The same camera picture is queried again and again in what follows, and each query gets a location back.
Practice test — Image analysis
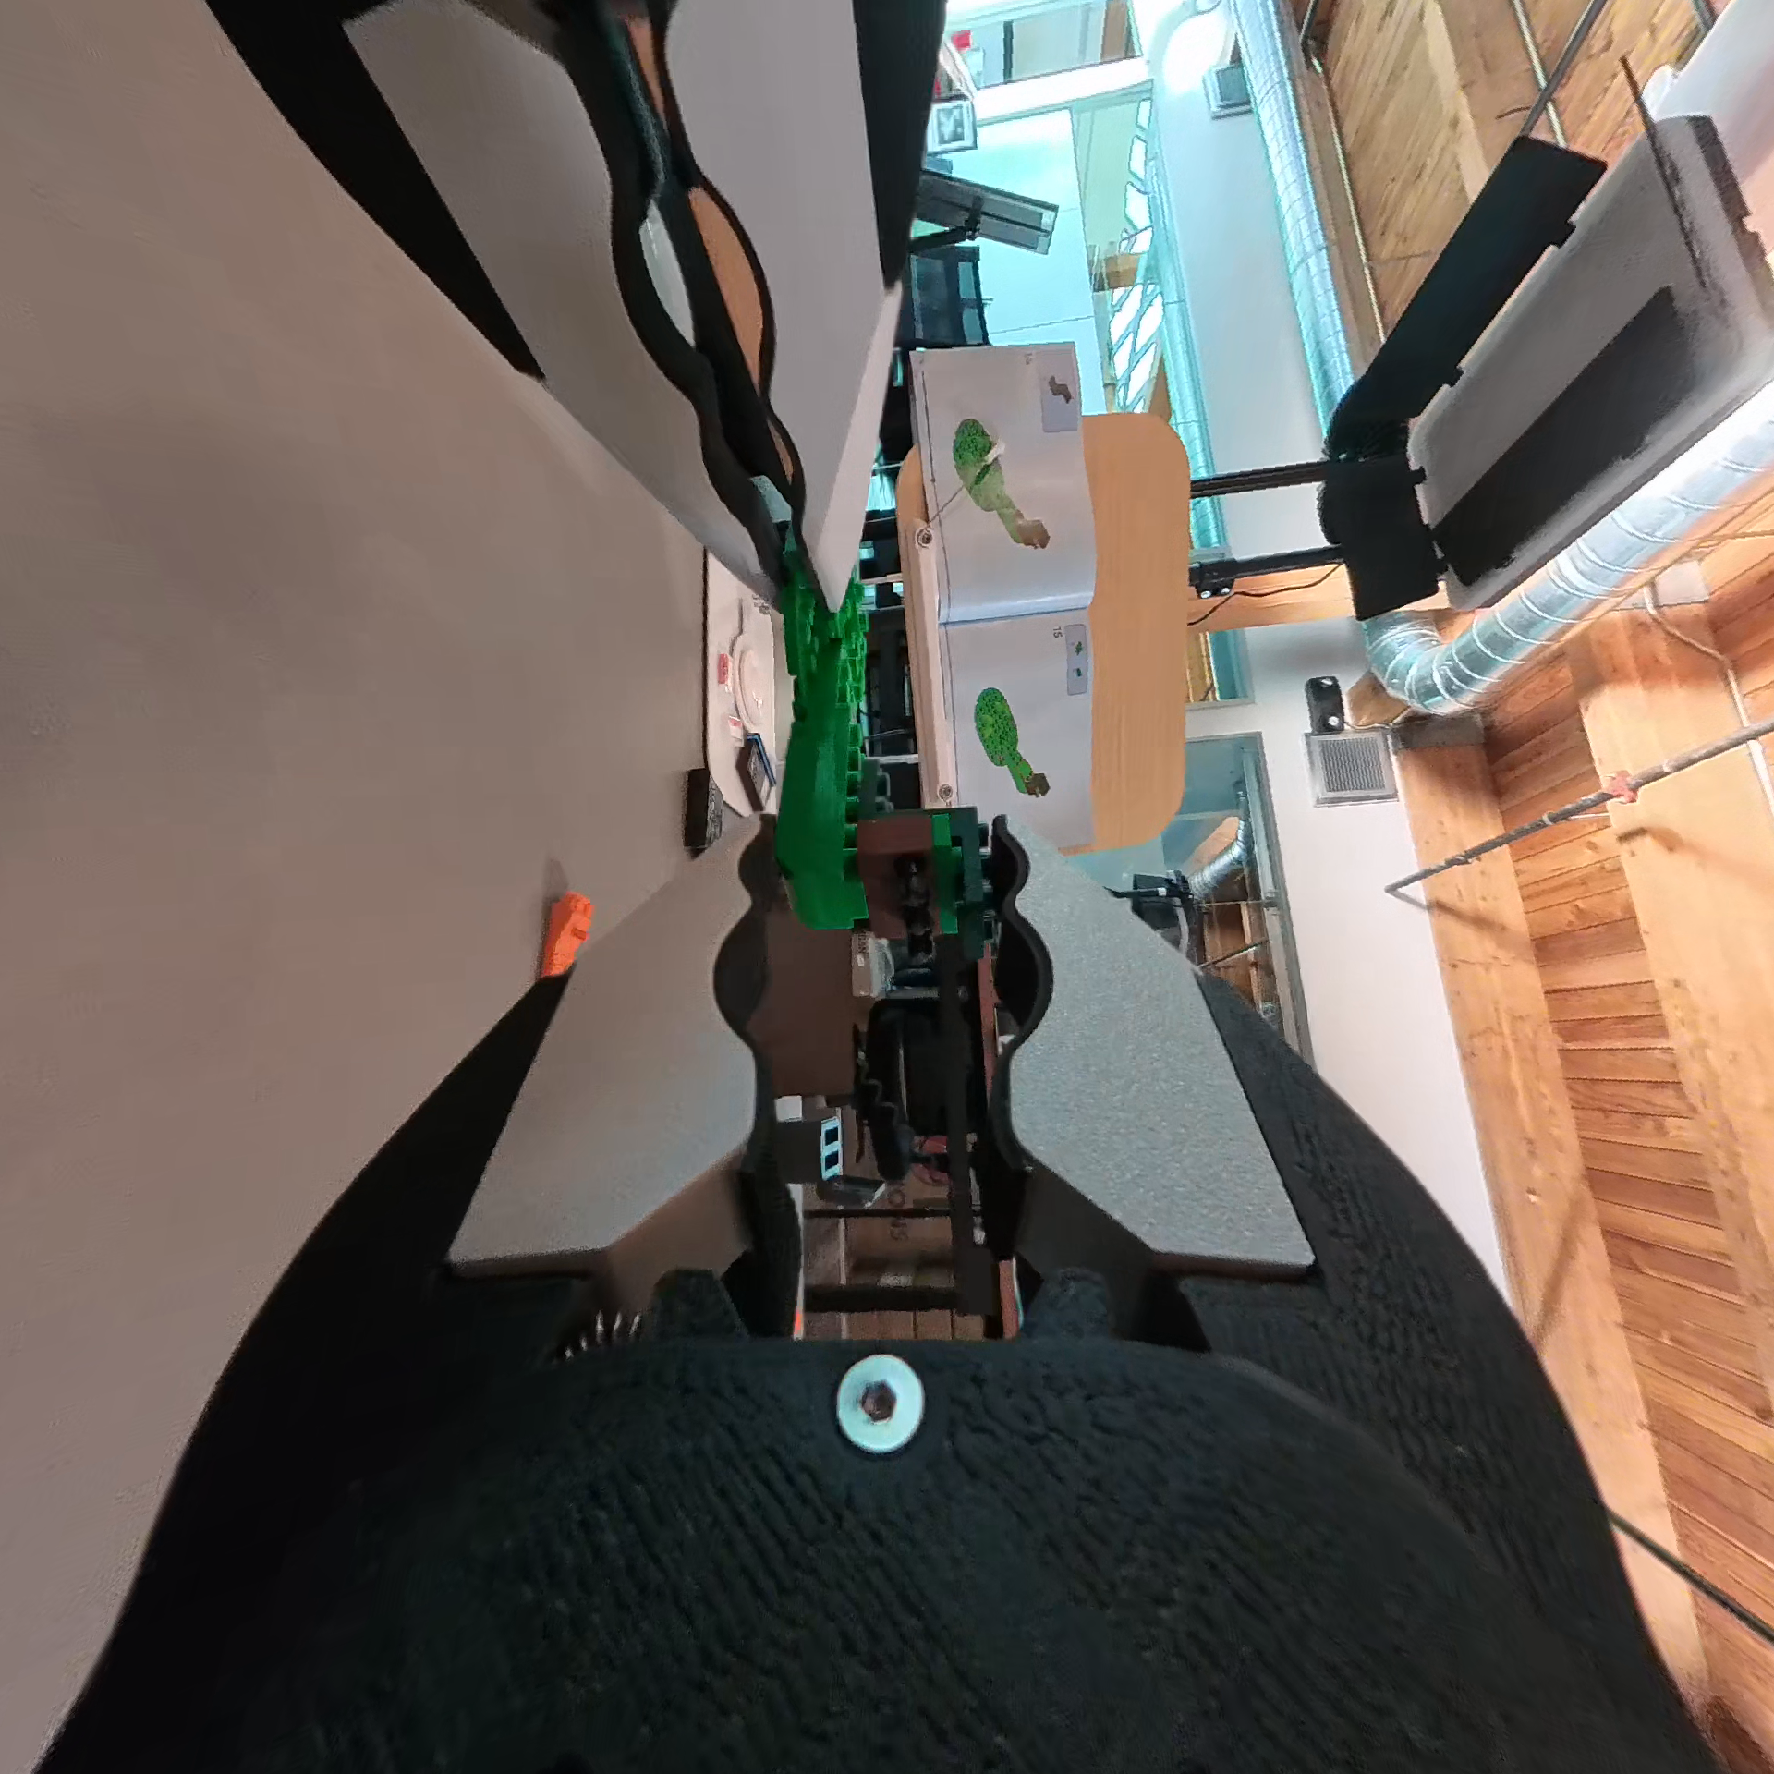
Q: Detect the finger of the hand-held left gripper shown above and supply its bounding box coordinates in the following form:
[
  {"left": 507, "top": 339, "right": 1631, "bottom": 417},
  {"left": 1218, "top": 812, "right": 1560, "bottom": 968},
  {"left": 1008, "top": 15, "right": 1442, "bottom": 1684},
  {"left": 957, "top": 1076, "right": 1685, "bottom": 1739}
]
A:
[
  {"left": 662, "top": 0, "right": 950, "bottom": 591},
  {"left": 345, "top": 0, "right": 805, "bottom": 599}
]

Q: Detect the instruction booklet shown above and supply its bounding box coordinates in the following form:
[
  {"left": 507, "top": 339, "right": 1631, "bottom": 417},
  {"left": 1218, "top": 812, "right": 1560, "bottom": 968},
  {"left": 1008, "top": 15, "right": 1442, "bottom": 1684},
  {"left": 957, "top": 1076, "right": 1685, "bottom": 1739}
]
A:
[{"left": 909, "top": 340, "right": 1098, "bottom": 849}]

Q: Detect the green plate with black pins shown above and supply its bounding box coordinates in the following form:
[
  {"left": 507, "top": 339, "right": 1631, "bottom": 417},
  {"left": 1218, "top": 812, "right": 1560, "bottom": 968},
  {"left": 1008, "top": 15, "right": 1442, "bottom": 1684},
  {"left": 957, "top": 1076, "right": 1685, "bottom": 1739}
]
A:
[{"left": 902, "top": 812, "right": 994, "bottom": 931}]

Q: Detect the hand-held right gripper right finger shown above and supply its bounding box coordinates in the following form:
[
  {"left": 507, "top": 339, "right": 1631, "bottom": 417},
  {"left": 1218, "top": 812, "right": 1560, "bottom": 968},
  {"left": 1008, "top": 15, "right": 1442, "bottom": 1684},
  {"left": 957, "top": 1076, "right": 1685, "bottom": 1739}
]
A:
[{"left": 982, "top": 815, "right": 1317, "bottom": 1314}]

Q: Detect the green brick model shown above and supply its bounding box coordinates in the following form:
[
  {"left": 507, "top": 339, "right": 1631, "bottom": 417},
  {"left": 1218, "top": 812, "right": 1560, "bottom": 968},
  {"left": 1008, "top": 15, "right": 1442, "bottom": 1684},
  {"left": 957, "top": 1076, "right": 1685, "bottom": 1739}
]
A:
[{"left": 769, "top": 533, "right": 883, "bottom": 930}]

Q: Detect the studio light panel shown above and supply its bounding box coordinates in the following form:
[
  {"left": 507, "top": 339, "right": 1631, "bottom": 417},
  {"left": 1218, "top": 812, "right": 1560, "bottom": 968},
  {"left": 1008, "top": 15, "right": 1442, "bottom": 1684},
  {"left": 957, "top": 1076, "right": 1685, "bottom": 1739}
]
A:
[{"left": 1184, "top": 115, "right": 1774, "bottom": 622}]

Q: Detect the wooden booklet stand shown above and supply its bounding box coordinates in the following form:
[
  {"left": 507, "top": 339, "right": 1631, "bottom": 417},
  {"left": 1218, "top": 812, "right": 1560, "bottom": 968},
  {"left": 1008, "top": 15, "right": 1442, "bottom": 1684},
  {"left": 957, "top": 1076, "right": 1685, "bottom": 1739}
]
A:
[{"left": 702, "top": 340, "right": 1198, "bottom": 856}]

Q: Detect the metal sprinkler pipe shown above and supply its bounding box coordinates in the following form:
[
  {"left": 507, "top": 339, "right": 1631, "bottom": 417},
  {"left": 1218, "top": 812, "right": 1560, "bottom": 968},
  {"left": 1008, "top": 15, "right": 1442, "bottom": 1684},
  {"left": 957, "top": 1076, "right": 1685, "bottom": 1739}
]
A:
[{"left": 1382, "top": 719, "right": 1774, "bottom": 901}]

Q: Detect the dark green square plate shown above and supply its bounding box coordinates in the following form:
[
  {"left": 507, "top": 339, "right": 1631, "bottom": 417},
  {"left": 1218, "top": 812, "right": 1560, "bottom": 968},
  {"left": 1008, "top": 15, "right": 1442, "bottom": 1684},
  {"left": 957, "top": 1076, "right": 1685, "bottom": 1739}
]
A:
[{"left": 950, "top": 833, "right": 1002, "bottom": 972}]

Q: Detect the white air vent grille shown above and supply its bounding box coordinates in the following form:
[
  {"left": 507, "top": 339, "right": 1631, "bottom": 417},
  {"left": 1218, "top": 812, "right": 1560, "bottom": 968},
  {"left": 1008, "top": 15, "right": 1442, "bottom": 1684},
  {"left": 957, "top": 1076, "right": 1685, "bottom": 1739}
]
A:
[{"left": 1303, "top": 731, "right": 1397, "bottom": 808}]

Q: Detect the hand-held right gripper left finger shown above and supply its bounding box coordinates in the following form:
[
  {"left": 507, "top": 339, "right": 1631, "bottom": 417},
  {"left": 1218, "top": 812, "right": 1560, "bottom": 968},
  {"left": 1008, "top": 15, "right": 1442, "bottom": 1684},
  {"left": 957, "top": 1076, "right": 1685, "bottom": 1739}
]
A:
[{"left": 442, "top": 815, "right": 805, "bottom": 1340}]

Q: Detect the silver air duct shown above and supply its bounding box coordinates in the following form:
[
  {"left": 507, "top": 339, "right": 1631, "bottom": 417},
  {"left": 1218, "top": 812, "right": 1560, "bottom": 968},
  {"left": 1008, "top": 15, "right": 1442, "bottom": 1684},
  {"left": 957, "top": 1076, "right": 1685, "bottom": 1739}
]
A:
[
  {"left": 1225, "top": 0, "right": 1360, "bottom": 405},
  {"left": 1356, "top": 417, "right": 1774, "bottom": 719}
]

